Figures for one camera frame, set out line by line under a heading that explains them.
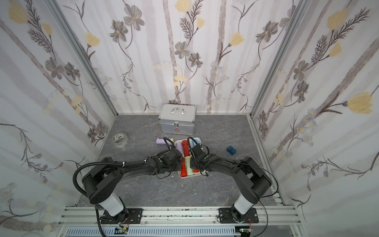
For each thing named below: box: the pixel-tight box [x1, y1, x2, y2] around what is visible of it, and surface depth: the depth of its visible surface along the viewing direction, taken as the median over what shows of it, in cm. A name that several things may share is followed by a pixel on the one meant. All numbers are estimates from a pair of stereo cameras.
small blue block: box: [226, 145, 237, 156], surface depth 100 cm
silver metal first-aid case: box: [158, 103, 197, 136], surface depth 103 cm
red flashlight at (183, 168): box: [180, 157, 188, 177], surface depth 88 cm
